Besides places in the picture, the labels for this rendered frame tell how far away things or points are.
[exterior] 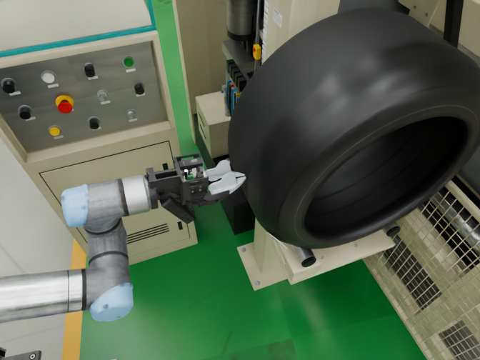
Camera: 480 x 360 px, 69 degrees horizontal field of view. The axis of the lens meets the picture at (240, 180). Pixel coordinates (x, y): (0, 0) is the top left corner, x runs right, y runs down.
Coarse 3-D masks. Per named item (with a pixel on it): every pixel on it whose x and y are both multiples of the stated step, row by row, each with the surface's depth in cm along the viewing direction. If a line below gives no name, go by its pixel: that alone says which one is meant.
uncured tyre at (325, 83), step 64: (320, 64) 64; (384, 64) 59; (448, 64) 60; (256, 128) 71; (320, 128) 60; (384, 128) 61; (448, 128) 90; (256, 192) 73; (320, 192) 111; (384, 192) 105
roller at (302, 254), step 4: (296, 248) 98; (300, 248) 97; (296, 252) 98; (300, 252) 97; (304, 252) 96; (308, 252) 96; (312, 252) 97; (300, 256) 97; (304, 256) 96; (308, 256) 96; (312, 256) 96; (300, 260) 97; (304, 260) 96; (308, 260) 95; (312, 260) 96; (304, 264) 96; (308, 264) 97; (312, 264) 98
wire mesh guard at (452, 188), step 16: (448, 192) 104; (416, 224) 121; (448, 224) 107; (448, 240) 109; (432, 256) 118; (448, 272) 113; (384, 288) 152; (432, 288) 123; (416, 304) 134; (416, 336) 139
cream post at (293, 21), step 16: (272, 0) 87; (288, 0) 79; (304, 0) 78; (320, 0) 80; (336, 0) 81; (272, 16) 89; (288, 16) 81; (304, 16) 81; (320, 16) 83; (272, 32) 92; (288, 32) 84; (272, 48) 94; (256, 224) 168; (256, 240) 177; (256, 256) 188; (272, 256) 177
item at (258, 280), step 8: (240, 248) 199; (248, 248) 199; (248, 256) 195; (248, 264) 192; (256, 264) 192; (248, 272) 189; (256, 272) 189; (272, 272) 189; (280, 272) 189; (256, 280) 187; (264, 280) 187; (272, 280) 187; (280, 280) 187; (256, 288) 184
